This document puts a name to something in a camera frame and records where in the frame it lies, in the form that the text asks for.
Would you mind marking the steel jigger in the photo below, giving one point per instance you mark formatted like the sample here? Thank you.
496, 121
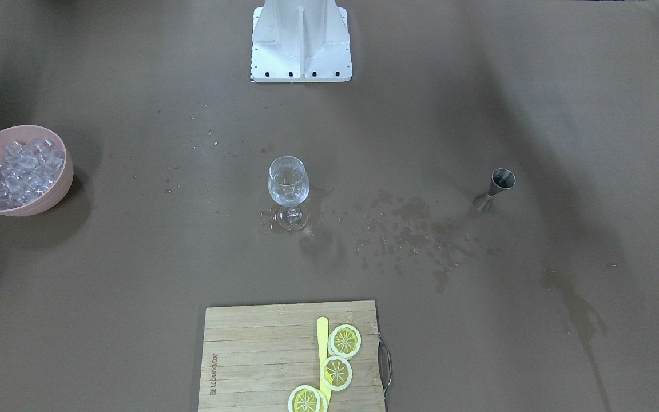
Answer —
501, 180

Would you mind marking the clear wine glass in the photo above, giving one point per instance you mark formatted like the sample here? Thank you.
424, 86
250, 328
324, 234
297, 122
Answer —
288, 186

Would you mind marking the clear ice cubes pile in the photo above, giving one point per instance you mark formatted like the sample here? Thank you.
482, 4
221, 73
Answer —
28, 171

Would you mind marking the lemon slice far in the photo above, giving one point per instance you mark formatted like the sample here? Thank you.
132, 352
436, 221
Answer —
344, 341

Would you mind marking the bamboo cutting board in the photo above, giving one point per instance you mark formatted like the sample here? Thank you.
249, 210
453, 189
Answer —
254, 356

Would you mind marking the lemon slice middle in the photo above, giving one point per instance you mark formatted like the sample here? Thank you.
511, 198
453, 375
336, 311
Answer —
336, 373

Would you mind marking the pink bowl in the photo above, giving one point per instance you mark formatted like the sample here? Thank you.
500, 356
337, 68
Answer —
61, 186

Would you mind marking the metal board handle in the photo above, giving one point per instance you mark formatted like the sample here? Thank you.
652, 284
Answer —
385, 365

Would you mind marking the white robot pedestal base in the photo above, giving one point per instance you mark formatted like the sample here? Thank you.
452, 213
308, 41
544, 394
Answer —
300, 41

